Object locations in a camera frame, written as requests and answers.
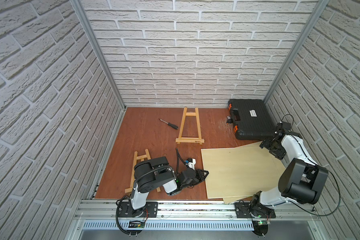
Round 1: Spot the wooden easel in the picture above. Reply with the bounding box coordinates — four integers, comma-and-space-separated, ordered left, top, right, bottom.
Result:
176, 107, 205, 145
125, 149, 162, 197

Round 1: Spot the black plastic tool case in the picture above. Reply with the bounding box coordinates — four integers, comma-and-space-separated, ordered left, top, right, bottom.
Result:
228, 99, 276, 141

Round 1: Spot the right thin black cable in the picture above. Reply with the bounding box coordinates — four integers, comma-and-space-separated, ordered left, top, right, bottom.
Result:
280, 113, 342, 217

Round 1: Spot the black screwdriver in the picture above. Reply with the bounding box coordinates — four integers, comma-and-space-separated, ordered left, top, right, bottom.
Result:
159, 119, 179, 130

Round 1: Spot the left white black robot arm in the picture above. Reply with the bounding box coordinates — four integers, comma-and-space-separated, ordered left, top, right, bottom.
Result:
130, 154, 209, 211

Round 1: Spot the small black orange tool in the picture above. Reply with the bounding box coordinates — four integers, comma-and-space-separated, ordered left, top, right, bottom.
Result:
226, 116, 233, 124

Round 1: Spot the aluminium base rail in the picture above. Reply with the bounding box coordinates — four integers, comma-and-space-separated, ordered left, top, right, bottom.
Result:
65, 199, 330, 240

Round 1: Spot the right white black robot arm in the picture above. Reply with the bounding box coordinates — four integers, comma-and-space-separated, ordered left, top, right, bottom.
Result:
250, 121, 329, 211

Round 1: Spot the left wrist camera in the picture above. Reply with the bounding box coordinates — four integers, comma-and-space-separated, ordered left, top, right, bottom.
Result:
185, 158, 196, 170

